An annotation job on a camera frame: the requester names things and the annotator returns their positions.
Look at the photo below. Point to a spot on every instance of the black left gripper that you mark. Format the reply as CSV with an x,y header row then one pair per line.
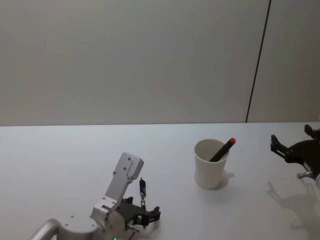
x,y
132,211

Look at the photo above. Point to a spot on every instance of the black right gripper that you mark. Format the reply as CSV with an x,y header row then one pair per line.
x,y
306,152

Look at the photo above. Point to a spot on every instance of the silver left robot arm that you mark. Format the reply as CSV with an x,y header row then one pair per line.
x,y
122,175

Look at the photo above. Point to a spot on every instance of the black pen with red cap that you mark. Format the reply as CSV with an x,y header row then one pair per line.
x,y
222,150

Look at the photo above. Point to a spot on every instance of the white paper cup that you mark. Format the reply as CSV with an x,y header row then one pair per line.
x,y
210,172

